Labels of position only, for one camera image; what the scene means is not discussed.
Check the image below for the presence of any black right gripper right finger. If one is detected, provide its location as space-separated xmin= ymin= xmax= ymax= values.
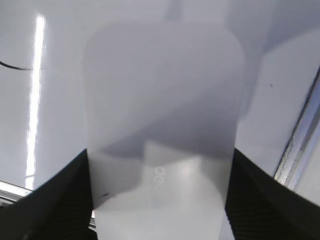
xmin=225 ymin=149 xmax=320 ymax=240

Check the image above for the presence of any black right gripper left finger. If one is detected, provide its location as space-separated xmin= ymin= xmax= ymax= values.
xmin=0 ymin=149 xmax=97 ymax=240

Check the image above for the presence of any white whiteboard eraser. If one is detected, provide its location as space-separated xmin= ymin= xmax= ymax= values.
xmin=82 ymin=22 xmax=245 ymax=240

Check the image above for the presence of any white whiteboard with grey frame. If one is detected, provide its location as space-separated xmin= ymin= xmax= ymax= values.
xmin=0 ymin=0 xmax=320 ymax=230

